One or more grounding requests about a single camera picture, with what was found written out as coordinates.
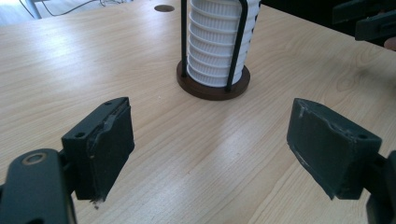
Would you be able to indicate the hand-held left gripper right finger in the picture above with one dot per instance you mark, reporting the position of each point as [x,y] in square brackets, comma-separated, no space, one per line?
[330,149]

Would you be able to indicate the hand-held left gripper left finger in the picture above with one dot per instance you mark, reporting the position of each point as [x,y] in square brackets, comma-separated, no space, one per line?
[102,155]

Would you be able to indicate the white metal stand leg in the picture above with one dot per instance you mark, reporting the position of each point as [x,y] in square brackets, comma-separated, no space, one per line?
[33,9]

